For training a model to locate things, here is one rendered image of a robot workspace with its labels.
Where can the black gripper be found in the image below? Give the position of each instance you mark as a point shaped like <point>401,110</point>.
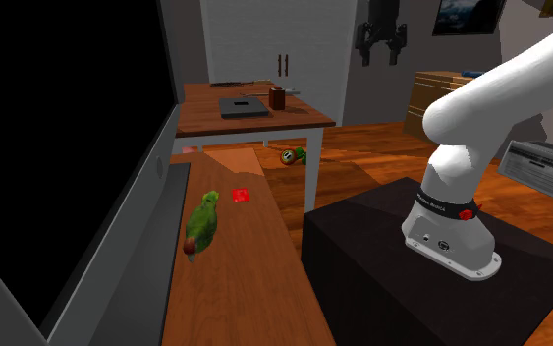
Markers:
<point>381,17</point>

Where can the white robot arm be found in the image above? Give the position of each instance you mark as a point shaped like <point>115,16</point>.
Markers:
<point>477,110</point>

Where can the wooden chest of drawers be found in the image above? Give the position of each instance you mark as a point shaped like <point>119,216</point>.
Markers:
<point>422,108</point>

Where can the white wardrobe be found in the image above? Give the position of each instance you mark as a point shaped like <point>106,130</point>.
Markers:
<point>247,43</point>

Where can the green and red toy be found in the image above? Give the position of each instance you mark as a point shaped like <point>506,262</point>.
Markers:
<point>291,156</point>

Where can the wooden table with white legs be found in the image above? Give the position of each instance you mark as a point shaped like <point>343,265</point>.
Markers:
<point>204,112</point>

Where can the grey box appliance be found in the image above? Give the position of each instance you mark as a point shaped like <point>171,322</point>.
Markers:
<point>541,167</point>

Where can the small red square packet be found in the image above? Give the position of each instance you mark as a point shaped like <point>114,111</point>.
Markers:
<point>240,195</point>

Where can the black robot stand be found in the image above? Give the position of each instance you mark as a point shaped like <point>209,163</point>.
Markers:
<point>367,268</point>

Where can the green parrot figure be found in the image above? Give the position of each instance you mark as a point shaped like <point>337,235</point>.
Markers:
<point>203,225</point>

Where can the brown wooden desk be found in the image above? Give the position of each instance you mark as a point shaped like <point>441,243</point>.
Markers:
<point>242,287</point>

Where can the large grey-framed television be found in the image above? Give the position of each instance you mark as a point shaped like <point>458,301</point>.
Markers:
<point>60,144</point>

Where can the dark framed wall picture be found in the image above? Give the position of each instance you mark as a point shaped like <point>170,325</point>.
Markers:
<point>467,17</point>

